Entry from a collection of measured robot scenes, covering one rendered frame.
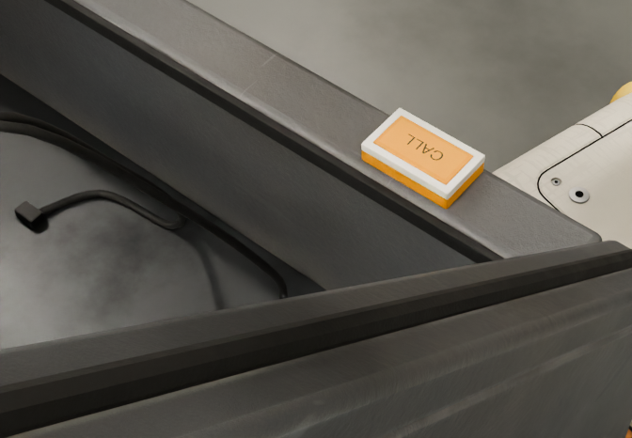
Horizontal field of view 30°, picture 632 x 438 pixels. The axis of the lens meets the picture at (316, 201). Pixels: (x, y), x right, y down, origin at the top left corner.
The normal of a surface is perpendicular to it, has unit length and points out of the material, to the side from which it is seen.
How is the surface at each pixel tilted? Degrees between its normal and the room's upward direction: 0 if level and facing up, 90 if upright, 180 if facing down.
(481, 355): 72
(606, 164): 0
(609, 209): 0
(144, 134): 90
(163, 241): 0
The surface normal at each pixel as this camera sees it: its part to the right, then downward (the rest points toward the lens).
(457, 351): 0.71, -0.57
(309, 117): -0.04, -0.63
